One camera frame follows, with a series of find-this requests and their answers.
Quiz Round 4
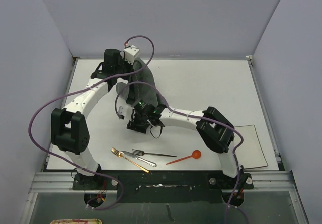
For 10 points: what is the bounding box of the dark grey cloth placemat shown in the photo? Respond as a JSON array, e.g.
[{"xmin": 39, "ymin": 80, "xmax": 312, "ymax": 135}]
[{"xmin": 116, "ymin": 59, "xmax": 164, "ymax": 107}]

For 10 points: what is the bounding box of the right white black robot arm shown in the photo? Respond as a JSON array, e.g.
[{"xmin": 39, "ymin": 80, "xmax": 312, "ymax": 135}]
[{"xmin": 127, "ymin": 100, "xmax": 242, "ymax": 188}]

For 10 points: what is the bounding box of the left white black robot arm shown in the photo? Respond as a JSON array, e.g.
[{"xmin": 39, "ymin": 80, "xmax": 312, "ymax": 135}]
[{"xmin": 51, "ymin": 46, "xmax": 139, "ymax": 189}]

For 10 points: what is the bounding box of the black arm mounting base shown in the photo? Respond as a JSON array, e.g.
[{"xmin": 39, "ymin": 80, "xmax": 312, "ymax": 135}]
[{"xmin": 72, "ymin": 170, "xmax": 254, "ymax": 205}]

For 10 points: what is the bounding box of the silver table knife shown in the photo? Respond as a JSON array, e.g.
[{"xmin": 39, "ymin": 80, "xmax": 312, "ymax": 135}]
[{"xmin": 121, "ymin": 151, "xmax": 157, "ymax": 167}]

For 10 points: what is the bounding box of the gold fork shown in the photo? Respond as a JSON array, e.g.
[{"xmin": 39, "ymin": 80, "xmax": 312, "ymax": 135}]
[{"xmin": 111, "ymin": 148, "xmax": 149, "ymax": 173}]

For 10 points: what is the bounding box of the orange plastic spoon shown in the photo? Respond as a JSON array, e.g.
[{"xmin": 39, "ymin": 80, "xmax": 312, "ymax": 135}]
[{"xmin": 166, "ymin": 150, "xmax": 202, "ymax": 165}]

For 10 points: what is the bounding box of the white square plate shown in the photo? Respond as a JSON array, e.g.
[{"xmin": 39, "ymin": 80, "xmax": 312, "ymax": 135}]
[{"xmin": 235, "ymin": 125, "xmax": 268, "ymax": 169}]

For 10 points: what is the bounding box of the floral tray edge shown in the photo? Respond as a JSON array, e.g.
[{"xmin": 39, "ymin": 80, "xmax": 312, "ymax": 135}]
[{"xmin": 50, "ymin": 218, "xmax": 102, "ymax": 224}]

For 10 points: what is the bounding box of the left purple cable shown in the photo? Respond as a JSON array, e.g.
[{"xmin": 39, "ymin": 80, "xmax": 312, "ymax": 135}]
[{"xmin": 27, "ymin": 34, "xmax": 155, "ymax": 211}]

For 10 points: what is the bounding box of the dark handled silver fork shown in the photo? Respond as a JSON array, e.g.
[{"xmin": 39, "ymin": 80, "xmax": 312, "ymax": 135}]
[{"xmin": 132, "ymin": 149, "xmax": 177, "ymax": 158}]

